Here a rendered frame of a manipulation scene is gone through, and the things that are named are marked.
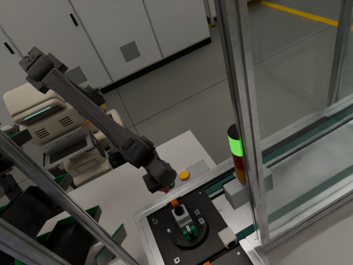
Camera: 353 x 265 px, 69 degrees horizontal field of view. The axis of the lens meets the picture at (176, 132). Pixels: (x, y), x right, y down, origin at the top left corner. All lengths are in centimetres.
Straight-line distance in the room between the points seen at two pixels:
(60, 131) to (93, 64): 239
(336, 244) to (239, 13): 83
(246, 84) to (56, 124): 108
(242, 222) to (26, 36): 317
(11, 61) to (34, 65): 282
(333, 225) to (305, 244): 12
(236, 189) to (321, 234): 45
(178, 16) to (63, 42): 152
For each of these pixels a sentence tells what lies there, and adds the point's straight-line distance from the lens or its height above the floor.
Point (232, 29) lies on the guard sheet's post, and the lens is 37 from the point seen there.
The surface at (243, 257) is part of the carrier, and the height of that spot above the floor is 97.
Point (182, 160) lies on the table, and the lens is 127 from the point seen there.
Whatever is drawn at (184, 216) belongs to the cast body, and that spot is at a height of 108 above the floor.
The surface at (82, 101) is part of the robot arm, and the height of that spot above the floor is 145.
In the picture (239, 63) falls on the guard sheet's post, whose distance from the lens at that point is 40.
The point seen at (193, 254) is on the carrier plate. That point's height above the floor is 97.
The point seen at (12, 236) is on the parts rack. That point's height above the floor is 155.
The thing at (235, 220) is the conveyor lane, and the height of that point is 92.
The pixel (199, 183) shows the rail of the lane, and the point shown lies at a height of 96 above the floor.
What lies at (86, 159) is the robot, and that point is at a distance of 153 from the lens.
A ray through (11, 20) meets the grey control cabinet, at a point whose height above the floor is 129.
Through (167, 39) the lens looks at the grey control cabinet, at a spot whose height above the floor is 36.
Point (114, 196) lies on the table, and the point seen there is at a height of 86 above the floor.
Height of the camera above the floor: 180
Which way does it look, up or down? 41 degrees down
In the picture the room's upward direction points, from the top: 22 degrees counter-clockwise
